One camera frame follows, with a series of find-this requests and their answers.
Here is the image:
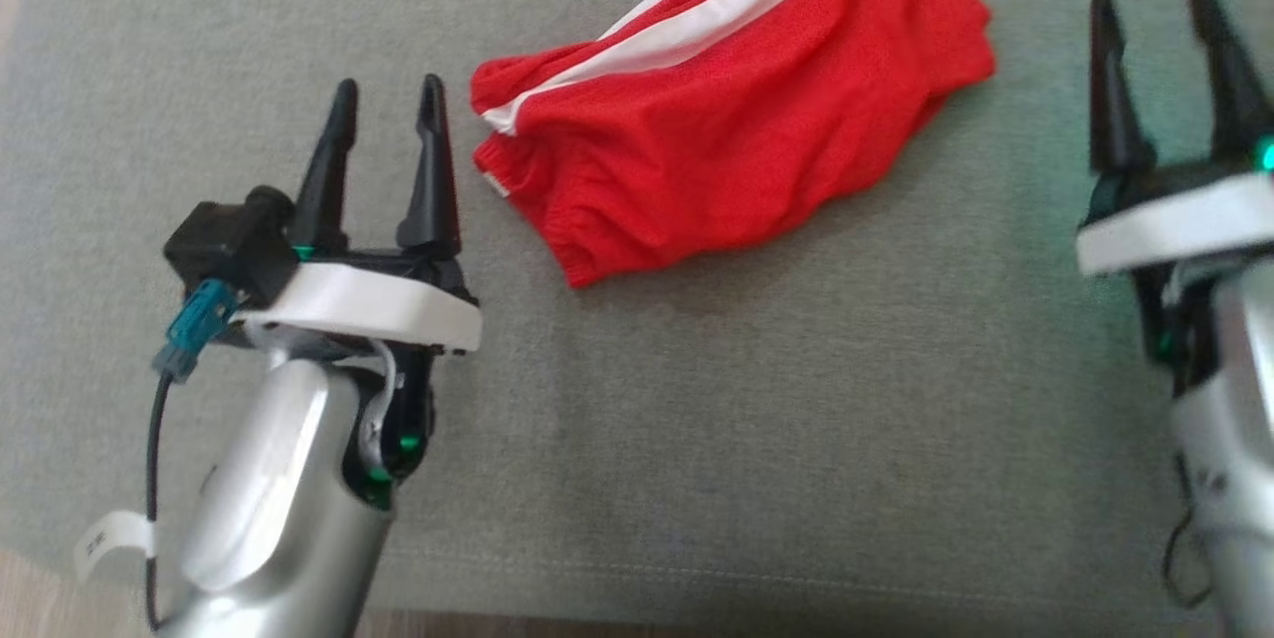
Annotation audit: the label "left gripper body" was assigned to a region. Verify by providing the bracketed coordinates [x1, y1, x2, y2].
[230, 246, 485, 512]

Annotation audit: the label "teal cable connector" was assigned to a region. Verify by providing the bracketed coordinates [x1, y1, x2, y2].
[151, 280, 240, 384]

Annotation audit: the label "red shorts with white stripes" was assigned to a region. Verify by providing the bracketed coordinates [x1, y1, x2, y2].
[469, 0, 997, 291]

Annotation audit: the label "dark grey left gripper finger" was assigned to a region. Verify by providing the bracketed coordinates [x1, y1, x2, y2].
[291, 78, 360, 257]
[395, 73, 465, 260]

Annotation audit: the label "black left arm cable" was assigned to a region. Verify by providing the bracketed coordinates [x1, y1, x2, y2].
[143, 371, 178, 632]

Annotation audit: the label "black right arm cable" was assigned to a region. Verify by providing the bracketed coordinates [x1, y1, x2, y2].
[1161, 457, 1213, 611]

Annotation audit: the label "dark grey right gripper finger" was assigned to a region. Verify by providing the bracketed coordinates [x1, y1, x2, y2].
[1183, 0, 1274, 163]
[1087, 0, 1160, 175]

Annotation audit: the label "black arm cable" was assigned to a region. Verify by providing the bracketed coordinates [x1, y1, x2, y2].
[143, 371, 178, 632]
[1161, 457, 1213, 611]

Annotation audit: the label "white cable tag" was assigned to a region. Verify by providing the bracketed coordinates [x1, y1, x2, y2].
[74, 510, 159, 585]

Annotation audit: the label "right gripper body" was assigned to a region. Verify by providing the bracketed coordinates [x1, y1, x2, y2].
[1074, 144, 1274, 397]

